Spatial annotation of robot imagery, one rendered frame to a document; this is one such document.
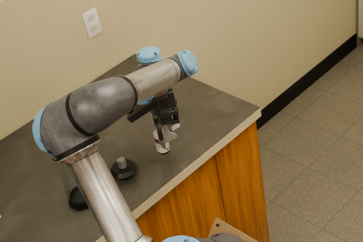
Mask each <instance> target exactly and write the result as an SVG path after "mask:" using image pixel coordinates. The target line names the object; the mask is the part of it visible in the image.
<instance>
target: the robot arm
mask: <svg viewBox="0 0 363 242"><path fill-rule="evenodd" d="M137 62H138V67H137V69H136V71H135V72H133V73H130V74H128V75H126V76H122V75H116V76H113V77H110V78H107V79H104V80H100V81H97V82H94V83H91V84H87V85H84V86H81V87H79V88H77V89H75V90H74V91H72V92H70V93H69V94H67V95H65V96H64V97H62V98H60V99H58V100H56V101H54V102H51V103H49V104H47V105H46V106H45V107H44V108H42V109H41V110H39V111H38V112H37V114H36V115H35V117H34V119H33V124H32V132H33V137H34V139H35V142H36V144H37V145H38V147H39V148H40V149H41V150H42V151H45V153H46V154H50V155H54V156H55V157H56V159H57V161H58V162H59V163H62V164H65V165H67V167H68V169H69V170H70V172H71V174H72V176H73V178H74V180H75V182H76V184H77V186H78V188H79V190H80V192H81V193H82V195H83V197H84V199H85V201H86V203H87V205H88V207H89V209H90V211H91V213H92V214H93V216H94V218H95V220H96V222H97V224H98V226H99V228H100V230H101V232H102V234H103V235H104V237H105V239H106V241H107V242H154V241H153V240H152V238H151V237H149V236H145V235H143V234H142V232H141V230H140V228H139V226H138V224H137V222H136V220H135V218H134V216H133V214H132V212H131V211H130V209H129V207H128V205H127V203H126V201H125V199H124V197H123V195H122V193H121V191H120V189H119V187H118V186H117V184H116V182H115V180H114V178H113V176H112V174H111V172H110V170H109V168H108V166H107V164H106V162H105V161H104V159H103V157H102V155H101V153H100V151H99V149H98V147H99V143H100V137H99V135H98V133H100V132H101V131H103V130H105V129H106V128H107V127H109V126H110V125H112V124H113V123H114V122H116V121H117V120H118V119H120V118H121V117H122V116H124V115H125V114H127V119H128V120H129V121H130V122H131V123H133V122H134V121H135V120H137V119H139V118H140V117H142V116H143V115H145V114H146V113H148V112H149V111H151V113H152V116H153V121H154V125H155V126H156V129H157V133H158V138H159V141H160V145H161V146H162V147H163V148H164V149H166V145H165V144H166V143H168V142H170V141H172V140H174V139H176V138H177V134H176V133H174V132H170V131H169V128H170V127H172V126H174V124H178V123H180V122H179V117H178V116H179V114H178V109H177V100H176V101H175V99H176V98H175V97H174V93H173V88H172V86H171V85H173V84H176V83H178V82H180V81H181V80H183V79H185V78H187V77H191V75H193V74H195V73H196V72H197V71H198V62H197V59H196V57H195V56H194V54H193V53H192V52H191V51H189V50H183V51H181V52H177V53H176V54H175V55H173V56H171V57H169V58H166V59H163V58H162V56H161V53H160V50H159V49H158V48H157V47H154V46H147V47H144V48H142V49H140V50H139V51H138V52H137ZM162 129H163V131H162ZM163 132H164V134H163ZM162 242H244V241H243V240H242V239H241V238H239V237H238V236H236V235H234V234H230V233H217V234H214V235H212V236H210V237H208V238H196V237H190V236H174V237H169V238H167V239H165V240H163V241H162Z"/></svg>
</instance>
